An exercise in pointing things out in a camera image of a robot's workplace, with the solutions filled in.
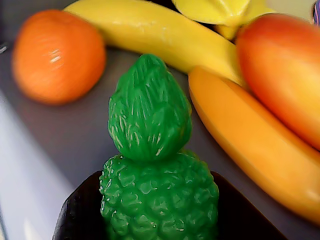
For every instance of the metal cabinet hinge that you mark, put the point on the metal cabinet hinge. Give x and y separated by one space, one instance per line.
3 47

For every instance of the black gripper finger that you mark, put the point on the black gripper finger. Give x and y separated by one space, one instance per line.
80 210
245 212

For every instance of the red orange toy mango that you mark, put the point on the red orange toy mango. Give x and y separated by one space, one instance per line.
282 75

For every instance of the grey blue cabinet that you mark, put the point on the grey blue cabinet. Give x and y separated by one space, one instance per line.
57 135

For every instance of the green toy pineapple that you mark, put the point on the green toy pineapple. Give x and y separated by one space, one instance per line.
152 155

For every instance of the orange toy banana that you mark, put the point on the orange toy banana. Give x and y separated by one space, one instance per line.
250 140

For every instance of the yellow toy banana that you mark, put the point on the yellow toy banana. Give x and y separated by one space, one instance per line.
160 35

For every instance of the yellow toy starfruit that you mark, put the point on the yellow toy starfruit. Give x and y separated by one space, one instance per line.
220 11

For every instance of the orange toy fruit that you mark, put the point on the orange toy fruit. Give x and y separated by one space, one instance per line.
58 57

